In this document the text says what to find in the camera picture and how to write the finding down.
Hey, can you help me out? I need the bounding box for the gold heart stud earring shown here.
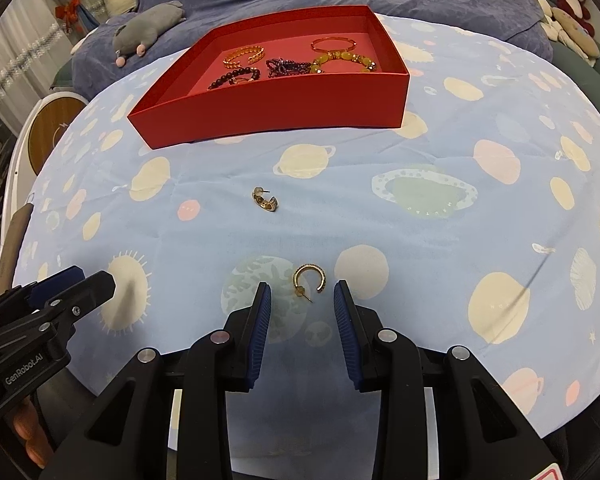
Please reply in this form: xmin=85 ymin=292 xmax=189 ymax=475
xmin=251 ymin=186 xmax=281 ymax=213

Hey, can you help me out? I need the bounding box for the red bow tieback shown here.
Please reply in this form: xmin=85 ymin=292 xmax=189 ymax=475
xmin=54 ymin=0 xmax=81 ymax=35

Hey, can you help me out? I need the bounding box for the yellow bead bracelet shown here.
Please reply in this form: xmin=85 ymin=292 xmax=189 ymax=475
xmin=307 ymin=49 xmax=378 ymax=75

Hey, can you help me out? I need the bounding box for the brown potato plush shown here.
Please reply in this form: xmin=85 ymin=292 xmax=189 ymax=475
xmin=550 ymin=7 xmax=600 ymax=58

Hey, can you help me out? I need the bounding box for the gold braided cuff bracelet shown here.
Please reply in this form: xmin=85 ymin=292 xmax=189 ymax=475
xmin=223 ymin=45 xmax=266 ymax=72

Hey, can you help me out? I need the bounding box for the brown wooden stick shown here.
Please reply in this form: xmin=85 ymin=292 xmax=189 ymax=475
xmin=0 ymin=202 xmax=35 ymax=291

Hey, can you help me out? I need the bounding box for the person's left hand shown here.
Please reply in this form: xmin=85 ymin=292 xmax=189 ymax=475
xmin=12 ymin=400 xmax=56 ymax=468

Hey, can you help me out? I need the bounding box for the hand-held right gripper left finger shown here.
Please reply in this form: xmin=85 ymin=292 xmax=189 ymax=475
xmin=52 ymin=281 xmax=273 ymax=480

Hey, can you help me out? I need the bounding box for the gold hoop earring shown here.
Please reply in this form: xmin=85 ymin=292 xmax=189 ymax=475
xmin=292 ymin=262 xmax=327 ymax=303

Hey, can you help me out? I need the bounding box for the white lace curtain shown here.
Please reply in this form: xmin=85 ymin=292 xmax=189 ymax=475
xmin=0 ymin=0 xmax=63 ymax=136

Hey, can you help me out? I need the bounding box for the dark bead bracelet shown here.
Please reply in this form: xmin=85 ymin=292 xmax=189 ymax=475
xmin=207 ymin=67 xmax=261 ymax=92

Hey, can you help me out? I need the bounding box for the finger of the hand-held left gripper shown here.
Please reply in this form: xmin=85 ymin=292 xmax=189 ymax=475
xmin=0 ymin=266 xmax=87 ymax=321
xmin=25 ymin=270 xmax=117 ymax=346

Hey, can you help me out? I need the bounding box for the red cardboard box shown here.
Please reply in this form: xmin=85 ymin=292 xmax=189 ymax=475
xmin=127 ymin=4 xmax=412 ymax=151

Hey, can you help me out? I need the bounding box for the white plush toy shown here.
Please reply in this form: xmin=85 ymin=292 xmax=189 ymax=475
xmin=536 ymin=0 xmax=598 ymax=68

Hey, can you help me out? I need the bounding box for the gold bangle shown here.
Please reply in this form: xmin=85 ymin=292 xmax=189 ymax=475
xmin=310 ymin=34 xmax=358 ymax=53

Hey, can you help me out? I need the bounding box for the light blue planet-print sheet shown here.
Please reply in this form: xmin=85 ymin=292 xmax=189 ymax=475
xmin=12 ymin=10 xmax=600 ymax=453

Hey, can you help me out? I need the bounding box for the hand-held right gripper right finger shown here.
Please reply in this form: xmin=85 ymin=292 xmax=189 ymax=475
xmin=332 ymin=280 xmax=561 ymax=480

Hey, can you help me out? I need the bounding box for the purple garnet bracelet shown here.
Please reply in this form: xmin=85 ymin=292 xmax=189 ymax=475
xmin=265 ymin=56 xmax=313 ymax=80

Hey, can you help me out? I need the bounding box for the grey mouse plush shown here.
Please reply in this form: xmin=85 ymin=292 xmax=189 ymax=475
xmin=111 ymin=0 xmax=187 ymax=67

